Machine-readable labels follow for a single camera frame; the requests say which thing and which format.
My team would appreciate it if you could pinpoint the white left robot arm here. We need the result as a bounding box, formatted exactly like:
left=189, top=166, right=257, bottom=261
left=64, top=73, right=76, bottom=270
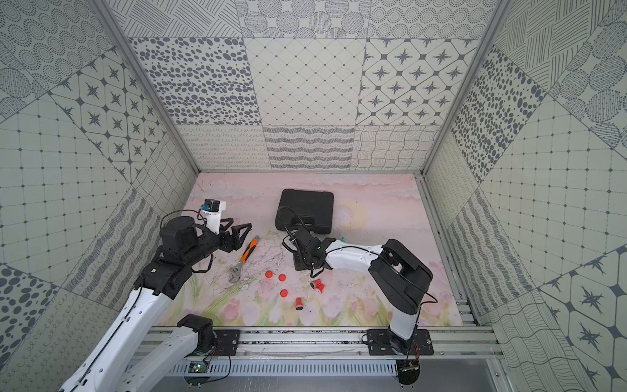
left=60, top=212, right=252, bottom=391

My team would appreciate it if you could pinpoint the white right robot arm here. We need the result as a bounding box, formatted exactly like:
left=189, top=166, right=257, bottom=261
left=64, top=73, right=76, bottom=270
left=277, top=207, right=438, bottom=353

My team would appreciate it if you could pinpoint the black plastic tool case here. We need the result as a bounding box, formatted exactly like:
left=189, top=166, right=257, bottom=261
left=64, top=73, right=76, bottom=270
left=274, top=189, right=335, bottom=235

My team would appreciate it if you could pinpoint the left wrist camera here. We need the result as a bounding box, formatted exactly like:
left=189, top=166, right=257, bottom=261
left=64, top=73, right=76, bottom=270
left=201, top=199, right=226, bottom=235

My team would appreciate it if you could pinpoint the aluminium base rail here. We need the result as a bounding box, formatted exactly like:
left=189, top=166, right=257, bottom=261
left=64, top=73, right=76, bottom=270
left=153, top=326, right=505, bottom=380

